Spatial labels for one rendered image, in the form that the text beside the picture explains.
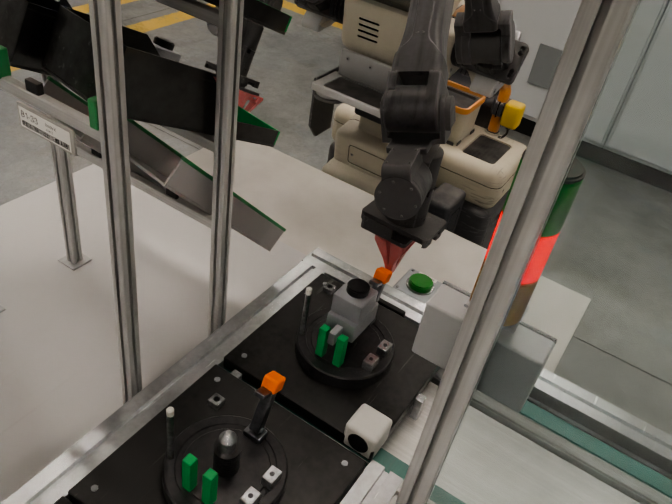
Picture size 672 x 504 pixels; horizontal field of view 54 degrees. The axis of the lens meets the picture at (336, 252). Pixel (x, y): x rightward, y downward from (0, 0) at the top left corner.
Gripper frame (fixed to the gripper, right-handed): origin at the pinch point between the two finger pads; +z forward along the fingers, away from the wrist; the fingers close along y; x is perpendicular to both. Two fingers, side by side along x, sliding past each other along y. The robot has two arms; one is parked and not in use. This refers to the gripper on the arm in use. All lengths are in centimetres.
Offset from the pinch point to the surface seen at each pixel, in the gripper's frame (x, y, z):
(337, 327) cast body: -13.8, 0.0, 2.0
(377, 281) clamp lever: -4.3, 0.1, -0.1
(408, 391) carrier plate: -10.4, 10.7, 9.5
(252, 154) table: 38, -55, 19
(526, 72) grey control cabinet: 288, -60, 65
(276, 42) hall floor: 281, -225, 100
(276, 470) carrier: -33.3, 5.4, 6.3
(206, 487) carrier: -40.5, 1.6, 4.6
